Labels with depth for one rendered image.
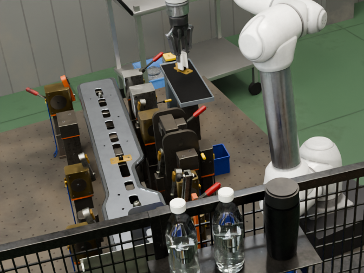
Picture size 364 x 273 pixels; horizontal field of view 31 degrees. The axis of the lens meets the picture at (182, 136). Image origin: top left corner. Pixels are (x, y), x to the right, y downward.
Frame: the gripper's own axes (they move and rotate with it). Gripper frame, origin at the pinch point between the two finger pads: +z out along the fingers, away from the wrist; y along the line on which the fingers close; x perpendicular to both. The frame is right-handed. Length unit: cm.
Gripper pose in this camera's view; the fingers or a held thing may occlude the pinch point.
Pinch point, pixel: (182, 60)
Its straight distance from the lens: 267.1
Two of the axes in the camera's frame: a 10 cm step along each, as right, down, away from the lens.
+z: 0.8, 8.4, 5.4
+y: -7.7, 4.0, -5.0
